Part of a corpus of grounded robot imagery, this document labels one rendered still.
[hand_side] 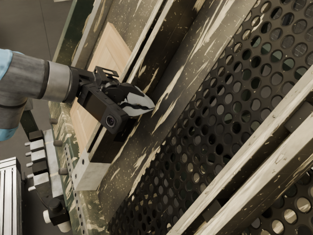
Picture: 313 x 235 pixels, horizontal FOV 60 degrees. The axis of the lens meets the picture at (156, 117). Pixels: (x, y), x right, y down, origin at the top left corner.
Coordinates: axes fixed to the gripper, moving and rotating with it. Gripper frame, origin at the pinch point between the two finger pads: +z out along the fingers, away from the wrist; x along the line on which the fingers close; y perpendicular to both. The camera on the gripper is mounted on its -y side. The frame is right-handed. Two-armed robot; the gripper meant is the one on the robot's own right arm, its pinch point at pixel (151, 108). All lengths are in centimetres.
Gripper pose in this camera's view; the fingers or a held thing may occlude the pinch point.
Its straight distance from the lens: 64.5
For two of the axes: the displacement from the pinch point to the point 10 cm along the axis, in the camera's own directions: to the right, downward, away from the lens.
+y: -3.7, -6.4, 6.8
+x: -4.7, 7.6, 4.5
